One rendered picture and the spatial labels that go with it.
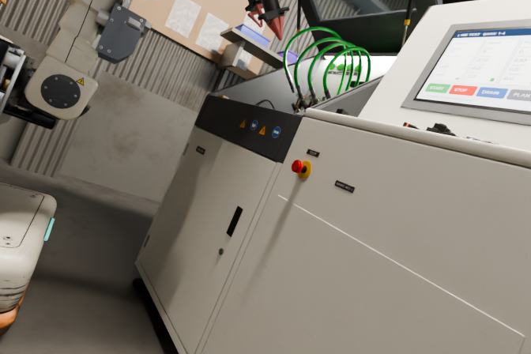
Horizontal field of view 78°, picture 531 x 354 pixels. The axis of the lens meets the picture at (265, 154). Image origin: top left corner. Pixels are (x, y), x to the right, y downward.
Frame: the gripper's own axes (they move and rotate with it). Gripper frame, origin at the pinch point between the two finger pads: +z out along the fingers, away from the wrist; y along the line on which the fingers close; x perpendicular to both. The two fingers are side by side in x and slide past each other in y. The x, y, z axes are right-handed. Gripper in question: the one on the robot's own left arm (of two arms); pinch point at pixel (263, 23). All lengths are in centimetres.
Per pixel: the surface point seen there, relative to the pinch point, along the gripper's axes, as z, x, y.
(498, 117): 56, -3, -76
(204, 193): 55, 52, 5
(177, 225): 65, 64, 19
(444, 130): 53, 14, -73
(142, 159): 39, 41, 184
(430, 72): 42, -15, -55
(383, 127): 47, 25, -66
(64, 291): 70, 111, 30
